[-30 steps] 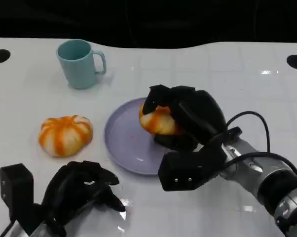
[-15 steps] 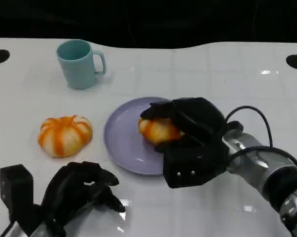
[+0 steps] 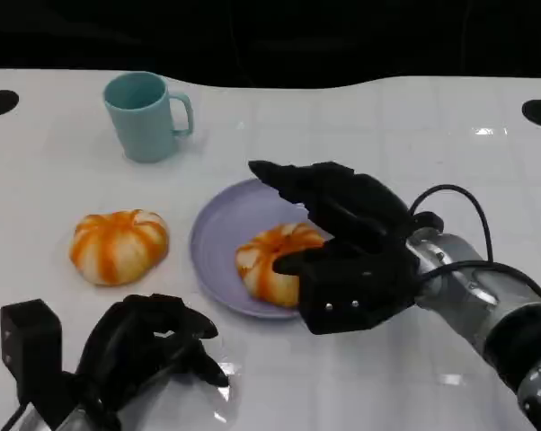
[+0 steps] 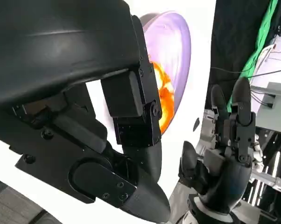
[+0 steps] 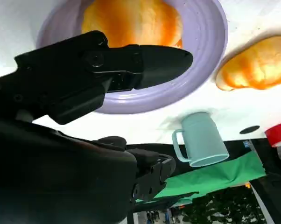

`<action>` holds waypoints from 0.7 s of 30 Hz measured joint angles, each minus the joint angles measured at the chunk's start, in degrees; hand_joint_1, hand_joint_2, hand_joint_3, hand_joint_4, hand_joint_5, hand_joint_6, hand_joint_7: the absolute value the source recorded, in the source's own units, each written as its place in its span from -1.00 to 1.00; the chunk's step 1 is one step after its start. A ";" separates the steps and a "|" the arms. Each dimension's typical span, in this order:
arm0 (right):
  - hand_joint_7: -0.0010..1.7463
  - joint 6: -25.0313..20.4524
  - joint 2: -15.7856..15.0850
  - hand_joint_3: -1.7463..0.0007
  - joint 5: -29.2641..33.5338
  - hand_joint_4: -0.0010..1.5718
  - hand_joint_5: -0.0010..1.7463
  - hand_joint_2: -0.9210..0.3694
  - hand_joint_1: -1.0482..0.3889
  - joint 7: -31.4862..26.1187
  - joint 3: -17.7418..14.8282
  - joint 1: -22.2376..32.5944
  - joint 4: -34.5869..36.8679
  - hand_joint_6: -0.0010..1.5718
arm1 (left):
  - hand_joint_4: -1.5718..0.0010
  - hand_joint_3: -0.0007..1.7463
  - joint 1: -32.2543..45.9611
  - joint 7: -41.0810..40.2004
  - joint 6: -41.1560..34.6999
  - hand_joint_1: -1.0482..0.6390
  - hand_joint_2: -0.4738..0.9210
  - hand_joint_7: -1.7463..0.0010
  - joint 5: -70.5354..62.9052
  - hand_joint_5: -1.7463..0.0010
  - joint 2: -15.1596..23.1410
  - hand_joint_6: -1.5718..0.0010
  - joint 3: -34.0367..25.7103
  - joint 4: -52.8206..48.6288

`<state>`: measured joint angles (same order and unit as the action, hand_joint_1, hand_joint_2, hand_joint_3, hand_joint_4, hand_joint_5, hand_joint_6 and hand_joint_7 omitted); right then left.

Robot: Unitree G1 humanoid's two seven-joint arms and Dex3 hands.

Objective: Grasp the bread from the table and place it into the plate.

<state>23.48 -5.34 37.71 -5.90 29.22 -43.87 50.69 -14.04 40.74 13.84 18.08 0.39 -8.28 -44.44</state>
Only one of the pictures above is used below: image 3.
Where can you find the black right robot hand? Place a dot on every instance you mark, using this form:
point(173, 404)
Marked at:
point(365, 215)

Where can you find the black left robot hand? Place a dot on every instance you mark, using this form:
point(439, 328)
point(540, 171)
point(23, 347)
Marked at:
point(131, 341)

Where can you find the orange white toy bread roll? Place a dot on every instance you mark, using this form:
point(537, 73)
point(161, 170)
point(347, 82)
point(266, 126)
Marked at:
point(261, 269)
point(117, 251)

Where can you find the lilac plate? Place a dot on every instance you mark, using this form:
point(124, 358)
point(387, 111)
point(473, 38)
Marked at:
point(221, 224)

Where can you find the black backdrop cloth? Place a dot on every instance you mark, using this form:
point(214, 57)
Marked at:
point(270, 36)

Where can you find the black table grommet hole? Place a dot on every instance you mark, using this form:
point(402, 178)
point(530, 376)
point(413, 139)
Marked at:
point(540, 112)
point(0, 102)

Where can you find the pale green mug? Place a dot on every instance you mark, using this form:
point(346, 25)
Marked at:
point(138, 130)

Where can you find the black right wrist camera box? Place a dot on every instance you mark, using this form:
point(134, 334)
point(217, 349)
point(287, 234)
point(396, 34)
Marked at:
point(351, 314)

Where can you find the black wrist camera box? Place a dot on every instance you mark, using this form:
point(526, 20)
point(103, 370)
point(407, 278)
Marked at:
point(351, 314)
point(28, 336)

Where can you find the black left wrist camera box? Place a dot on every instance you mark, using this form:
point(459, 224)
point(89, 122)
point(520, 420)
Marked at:
point(28, 336)

